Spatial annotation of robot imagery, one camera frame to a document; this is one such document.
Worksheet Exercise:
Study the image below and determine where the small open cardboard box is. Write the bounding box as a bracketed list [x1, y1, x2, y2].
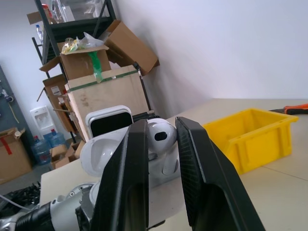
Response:
[49, 141, 85, 169]

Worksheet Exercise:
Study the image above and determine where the orange handled black tool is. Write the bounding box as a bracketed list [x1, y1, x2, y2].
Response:
[269, 103, 308, 116]

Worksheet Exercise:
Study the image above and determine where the white water dispenser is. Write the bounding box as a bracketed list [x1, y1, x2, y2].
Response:
[29, 106, 55, 138]

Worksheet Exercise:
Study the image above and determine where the heap of black parts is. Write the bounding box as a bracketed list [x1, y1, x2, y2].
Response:
[0, 181, 42, 210]

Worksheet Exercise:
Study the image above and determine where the cardboard box holding bag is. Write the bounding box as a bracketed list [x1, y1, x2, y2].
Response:
[39, 45, 112, 81]

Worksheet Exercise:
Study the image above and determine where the clear plastic water bottle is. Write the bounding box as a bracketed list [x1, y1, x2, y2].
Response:
[35, 24, 44, 45]

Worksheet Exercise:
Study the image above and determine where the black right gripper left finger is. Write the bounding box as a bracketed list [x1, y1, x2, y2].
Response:
[89, 118, 150, 231]

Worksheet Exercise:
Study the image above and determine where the cardboard box with red tape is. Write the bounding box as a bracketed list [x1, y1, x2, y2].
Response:
[0, 127, 33, 185]

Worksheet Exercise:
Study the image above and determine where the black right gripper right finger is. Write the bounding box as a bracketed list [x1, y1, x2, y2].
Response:
[175, 116, 266, 231]

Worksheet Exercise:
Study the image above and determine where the labelled brown cardboard box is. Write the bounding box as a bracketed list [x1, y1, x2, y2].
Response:
[36, 74, 74, 133]

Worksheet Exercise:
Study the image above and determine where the white cable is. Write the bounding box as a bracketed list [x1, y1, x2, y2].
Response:
[0, 193, 33, 210]

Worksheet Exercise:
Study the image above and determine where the flat cardboard piece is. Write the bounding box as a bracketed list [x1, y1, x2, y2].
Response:
[26, 11, 53, 25]

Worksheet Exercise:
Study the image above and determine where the yellow plastic bin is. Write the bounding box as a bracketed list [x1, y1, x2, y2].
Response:
[202, 108, 299, 175]

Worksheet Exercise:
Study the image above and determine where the large open cardboard box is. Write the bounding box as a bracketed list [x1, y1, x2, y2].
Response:
[103, 19, 161, 77]

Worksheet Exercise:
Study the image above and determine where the green plastic strip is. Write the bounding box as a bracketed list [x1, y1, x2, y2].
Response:
[87, 51, 104, 83]

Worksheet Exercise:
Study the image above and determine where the white earbud case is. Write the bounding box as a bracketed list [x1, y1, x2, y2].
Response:
[80, 137, 183, 188]

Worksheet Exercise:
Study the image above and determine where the large white earbud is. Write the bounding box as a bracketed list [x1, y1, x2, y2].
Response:
[146, 118, 179, 156]

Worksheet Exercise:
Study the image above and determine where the grey metal cabinet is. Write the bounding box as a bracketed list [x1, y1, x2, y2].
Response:
[0, 64, 27, 135]

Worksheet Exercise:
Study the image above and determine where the white device with black panel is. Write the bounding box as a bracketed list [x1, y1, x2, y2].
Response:
[85, 105, 134, 141]

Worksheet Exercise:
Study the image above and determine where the wooden crate with green strap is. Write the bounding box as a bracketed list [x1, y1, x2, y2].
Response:
[64, 64, 155, 143]

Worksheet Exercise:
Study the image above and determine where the clear plastic bag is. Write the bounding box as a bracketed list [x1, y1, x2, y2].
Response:
[61, 32, 106, 55]

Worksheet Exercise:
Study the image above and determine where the black hand truck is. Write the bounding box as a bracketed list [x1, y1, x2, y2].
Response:
[132, 61, 161, 121]

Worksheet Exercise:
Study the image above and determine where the black metal shelf rack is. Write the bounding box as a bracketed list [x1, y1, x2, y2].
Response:
[31, 0, 121, 81]

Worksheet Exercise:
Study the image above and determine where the blue water jug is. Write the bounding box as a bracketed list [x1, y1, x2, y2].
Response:
[30, 136, 51, 166]
[43, 129, 66, 149]

